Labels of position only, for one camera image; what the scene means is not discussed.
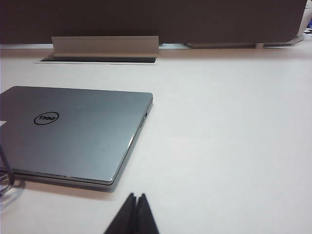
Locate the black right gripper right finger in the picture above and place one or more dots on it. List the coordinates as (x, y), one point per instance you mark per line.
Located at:
(146, 217)

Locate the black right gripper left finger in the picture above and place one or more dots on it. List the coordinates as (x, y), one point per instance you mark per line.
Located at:
(126, 217)

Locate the clear grey glass mug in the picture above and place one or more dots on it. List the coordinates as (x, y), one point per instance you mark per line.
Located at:
(7, 163)

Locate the silver Dell laptop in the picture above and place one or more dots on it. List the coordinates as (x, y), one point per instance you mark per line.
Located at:
(73, 136)

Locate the white red-lettered sticker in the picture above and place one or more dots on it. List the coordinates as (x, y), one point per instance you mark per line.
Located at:
(2, 123)

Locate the brown fabric desk partition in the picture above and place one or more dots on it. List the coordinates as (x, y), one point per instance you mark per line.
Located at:
(146, 19)

